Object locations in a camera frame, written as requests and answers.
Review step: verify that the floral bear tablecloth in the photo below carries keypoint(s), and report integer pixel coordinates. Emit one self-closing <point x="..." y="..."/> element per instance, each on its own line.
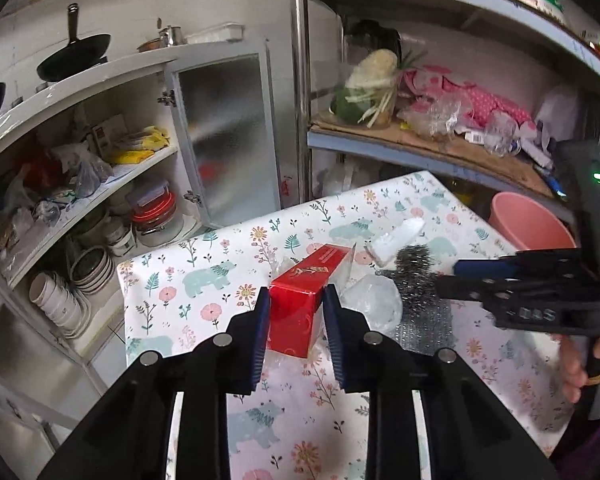
<point x="205" y="280"/>

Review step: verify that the white label tag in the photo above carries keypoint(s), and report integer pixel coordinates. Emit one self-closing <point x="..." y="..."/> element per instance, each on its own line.
<point x="475" y="136"/>

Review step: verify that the white foam piece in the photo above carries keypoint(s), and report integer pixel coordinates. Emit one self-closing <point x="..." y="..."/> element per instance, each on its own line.
<point x="395" y="240"/>

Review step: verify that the small white cooker pot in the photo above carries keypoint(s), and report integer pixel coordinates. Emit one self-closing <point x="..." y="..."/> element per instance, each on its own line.
<point x="120" y="240"/>

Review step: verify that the white and red box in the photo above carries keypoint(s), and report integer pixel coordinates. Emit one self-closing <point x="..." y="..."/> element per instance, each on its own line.
<point x="105" y="135"/>

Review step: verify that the brown pot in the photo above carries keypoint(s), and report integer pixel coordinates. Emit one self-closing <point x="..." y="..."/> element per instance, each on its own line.
<point x="150" y="45"/>

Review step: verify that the person's purple clothing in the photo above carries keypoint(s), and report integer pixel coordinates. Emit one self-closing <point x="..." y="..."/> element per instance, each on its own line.
<point x="590" y="452"/>

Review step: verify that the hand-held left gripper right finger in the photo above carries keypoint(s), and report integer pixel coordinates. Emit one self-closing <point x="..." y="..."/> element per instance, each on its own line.
<point x="335" y="340"/>

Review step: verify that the person's right hand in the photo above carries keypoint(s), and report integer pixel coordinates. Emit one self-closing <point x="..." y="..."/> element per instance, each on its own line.
<point x="575" y="365"/>

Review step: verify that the silver bubble sheet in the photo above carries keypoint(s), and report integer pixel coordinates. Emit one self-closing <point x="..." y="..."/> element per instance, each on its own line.
<point x="425" y="322"/>

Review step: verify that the frosted glass cabinet door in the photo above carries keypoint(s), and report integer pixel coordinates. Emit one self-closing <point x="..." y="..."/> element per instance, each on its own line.
<point x="225" y="135"/>

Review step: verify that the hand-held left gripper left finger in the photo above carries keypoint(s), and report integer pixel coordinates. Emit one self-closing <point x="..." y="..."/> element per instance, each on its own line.
<point x="260" y="340"/>

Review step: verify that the pink plastic bucket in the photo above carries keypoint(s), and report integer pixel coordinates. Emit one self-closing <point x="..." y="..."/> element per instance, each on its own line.
<point x="530" y="225"/>

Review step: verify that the glass mug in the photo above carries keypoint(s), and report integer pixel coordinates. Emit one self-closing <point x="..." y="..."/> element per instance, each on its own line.
<point x="500" y="132"/>

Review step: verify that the black blender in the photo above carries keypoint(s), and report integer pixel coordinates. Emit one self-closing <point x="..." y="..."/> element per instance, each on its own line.
<point x="375" y="37"/>

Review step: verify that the white kitchen cabinet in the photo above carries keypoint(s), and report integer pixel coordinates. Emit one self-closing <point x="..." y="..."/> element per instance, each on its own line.
<point x="130" y="75"/>

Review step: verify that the stack of white bowls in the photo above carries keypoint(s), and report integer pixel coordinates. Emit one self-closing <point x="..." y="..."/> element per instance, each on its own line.
<point x="62" y="302"/>

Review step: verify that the red plastic bag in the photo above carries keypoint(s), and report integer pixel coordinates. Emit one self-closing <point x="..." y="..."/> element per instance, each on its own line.
<point x="40" y="175"/>

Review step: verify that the green onions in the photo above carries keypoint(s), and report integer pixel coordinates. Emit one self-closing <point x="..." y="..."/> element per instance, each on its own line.
<point x="380" y="100"/>

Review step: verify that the red cardboard box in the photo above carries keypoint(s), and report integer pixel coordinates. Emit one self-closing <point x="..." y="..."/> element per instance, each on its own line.
<point x="300" y="305"/>

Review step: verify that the metal kettle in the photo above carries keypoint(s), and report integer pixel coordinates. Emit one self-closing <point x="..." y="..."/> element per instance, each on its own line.
<point x="172" y="35"/>

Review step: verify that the pink polka dot cloth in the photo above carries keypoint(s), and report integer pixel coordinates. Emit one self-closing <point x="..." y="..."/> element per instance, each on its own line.
<point x="460" y="92"/>

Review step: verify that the white plastic bag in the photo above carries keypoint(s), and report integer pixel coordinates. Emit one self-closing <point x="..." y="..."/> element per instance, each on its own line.
<point x="560" y="110"/>

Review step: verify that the cardboard sheet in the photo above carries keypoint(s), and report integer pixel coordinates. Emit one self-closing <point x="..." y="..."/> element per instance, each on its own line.
<point x="430" y="146"/>

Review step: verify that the stack of dark rimmed bowls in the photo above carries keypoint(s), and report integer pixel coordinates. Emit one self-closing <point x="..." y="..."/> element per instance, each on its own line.
<point x="92" y="270"/>

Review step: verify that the crumpled clear plastic bag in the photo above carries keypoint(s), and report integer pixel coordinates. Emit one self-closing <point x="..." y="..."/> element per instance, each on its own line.
<point x="430" y="117"/>

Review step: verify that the yellow packets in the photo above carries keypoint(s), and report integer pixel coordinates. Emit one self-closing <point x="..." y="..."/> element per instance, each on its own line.
<point x="140" y="146"/>

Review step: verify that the glass bowl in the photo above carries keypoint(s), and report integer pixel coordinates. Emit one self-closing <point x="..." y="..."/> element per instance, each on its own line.
<point x="352" y="110"/>

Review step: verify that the black wok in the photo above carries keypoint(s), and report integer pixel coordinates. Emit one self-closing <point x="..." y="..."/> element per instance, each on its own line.
<point x="72" y="60"/>

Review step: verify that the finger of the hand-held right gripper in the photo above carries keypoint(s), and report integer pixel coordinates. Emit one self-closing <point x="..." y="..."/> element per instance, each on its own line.
<point x="480" y="267"/>
<point x="462" y="287"/>

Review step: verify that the red lidded food containers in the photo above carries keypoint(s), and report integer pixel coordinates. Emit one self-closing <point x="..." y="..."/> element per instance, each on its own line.
<point x="152" y="210"/>

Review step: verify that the steel wool scrubber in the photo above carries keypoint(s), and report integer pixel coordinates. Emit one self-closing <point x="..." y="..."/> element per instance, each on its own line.
<point x="415" y="262"/>

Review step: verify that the clear plastic bag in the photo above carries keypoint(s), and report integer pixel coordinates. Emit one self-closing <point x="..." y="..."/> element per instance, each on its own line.
<point x="375" y="305"/>
<point x="430" y="117"/>

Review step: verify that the grey plastic bags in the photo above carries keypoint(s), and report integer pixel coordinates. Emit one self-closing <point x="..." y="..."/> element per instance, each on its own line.
<point x="82" y="170"/>

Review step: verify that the cauliflower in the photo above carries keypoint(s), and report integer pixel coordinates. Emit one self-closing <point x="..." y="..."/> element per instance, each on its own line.
<point x="375" y="67"/>

